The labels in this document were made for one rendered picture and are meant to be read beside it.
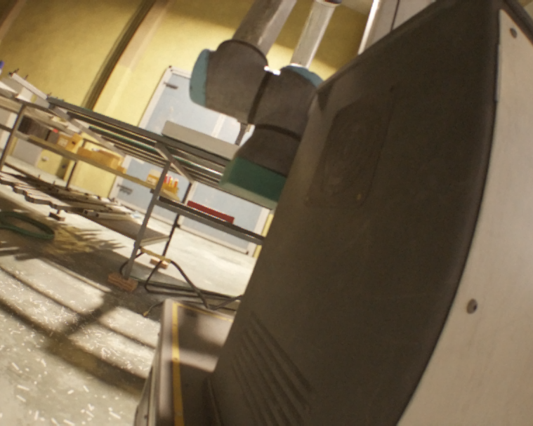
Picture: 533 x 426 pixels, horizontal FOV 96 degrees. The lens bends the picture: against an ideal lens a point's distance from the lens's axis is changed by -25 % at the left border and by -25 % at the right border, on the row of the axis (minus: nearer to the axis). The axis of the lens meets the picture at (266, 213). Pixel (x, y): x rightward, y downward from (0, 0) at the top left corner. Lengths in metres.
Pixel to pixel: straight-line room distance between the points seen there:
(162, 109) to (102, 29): 3.72
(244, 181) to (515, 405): 0.58
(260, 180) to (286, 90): 0.22
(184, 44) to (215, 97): 8.88
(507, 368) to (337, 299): 0.15
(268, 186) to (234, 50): 0.34
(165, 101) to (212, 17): 3.04
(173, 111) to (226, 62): 7.90
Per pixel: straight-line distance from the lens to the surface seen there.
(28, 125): 2.93
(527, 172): 0.24
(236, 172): 0.65
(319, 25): 1.27
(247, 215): 7.93
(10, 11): 13.49
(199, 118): 8.46
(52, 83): 10.67
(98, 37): 10.71
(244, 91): 0.73
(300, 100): 0.73
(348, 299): 0.23
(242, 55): 0.78
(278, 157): 0.66
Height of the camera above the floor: 0.58
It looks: 4 degrees up
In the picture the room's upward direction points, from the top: 21 degrees clockwise
